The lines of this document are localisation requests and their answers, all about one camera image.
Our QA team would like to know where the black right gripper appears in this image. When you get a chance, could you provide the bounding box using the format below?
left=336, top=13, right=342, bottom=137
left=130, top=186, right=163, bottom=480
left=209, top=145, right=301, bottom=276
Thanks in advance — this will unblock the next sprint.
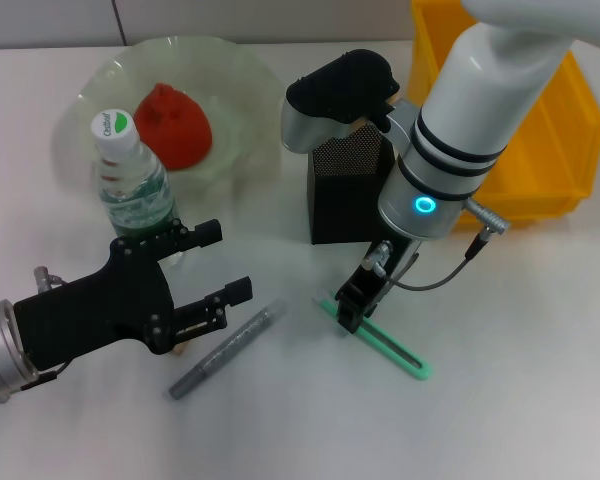
left=335, top=234, right=425, bottom=336

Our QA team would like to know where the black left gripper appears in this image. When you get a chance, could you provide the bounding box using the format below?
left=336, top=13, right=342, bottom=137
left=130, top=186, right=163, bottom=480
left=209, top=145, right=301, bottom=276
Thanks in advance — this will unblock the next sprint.
left=12, top=218, right=255, bottom=372

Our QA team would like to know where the green utility knife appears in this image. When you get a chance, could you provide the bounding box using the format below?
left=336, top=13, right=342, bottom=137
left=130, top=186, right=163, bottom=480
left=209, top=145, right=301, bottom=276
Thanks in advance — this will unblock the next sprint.
left=312, top=297, right=436, bottom=383

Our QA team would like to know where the clear water bottle green label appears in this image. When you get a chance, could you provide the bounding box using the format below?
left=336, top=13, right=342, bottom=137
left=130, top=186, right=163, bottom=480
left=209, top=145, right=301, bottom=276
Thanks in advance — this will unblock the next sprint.
left=90, top=109, right=185, bottom=266

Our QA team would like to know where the red-orange plush orange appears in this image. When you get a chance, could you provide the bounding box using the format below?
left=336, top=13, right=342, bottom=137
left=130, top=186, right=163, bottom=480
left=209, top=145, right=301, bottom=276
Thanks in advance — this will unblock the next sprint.
left=133, top=83, right=214, bottom=171

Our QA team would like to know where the silver glitter pen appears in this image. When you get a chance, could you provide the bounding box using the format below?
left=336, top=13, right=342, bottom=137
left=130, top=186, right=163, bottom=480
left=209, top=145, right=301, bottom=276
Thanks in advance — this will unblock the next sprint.
left=168, top=298, right=287, bottom=401

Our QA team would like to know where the black mesh pen holder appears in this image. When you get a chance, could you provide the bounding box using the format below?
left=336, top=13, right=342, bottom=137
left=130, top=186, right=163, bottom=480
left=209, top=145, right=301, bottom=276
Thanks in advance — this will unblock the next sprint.
left=307, top=124, right=397, bottom=246

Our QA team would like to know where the green glass fruit plate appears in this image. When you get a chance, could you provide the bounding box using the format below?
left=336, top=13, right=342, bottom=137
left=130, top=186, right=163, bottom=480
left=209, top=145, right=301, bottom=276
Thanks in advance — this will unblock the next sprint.
left=74, top=35, right=281, bottom=201

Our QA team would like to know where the yellow plastic bin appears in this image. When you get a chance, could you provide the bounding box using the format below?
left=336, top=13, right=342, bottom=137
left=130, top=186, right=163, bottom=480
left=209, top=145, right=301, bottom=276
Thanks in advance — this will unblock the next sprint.
left=409, top=0, right=600, bottom=234

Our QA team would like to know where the right gripper cable with plugs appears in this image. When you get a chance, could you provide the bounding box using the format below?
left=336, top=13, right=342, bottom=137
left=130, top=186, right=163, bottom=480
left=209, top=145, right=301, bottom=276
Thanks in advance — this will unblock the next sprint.
left=362, top=197, right=512, bottom=291

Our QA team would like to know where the gripper cable with plugs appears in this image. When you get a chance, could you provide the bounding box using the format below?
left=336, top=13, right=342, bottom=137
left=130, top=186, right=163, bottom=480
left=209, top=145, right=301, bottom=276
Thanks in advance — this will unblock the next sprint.
left=362, top=197, right=512, bottom=291
left=0, top=266, right=72, bottom=404

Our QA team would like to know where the left gripper cable with plugs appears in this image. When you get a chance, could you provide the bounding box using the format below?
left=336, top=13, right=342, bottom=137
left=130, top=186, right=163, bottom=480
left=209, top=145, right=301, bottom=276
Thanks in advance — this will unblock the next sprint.
left=0, top=266, right=72, bottom=404

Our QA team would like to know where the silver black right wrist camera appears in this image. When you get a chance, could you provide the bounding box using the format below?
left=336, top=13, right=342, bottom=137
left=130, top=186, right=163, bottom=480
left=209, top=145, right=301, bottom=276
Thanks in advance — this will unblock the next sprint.
left=279, top=48, right=401, bottom=154

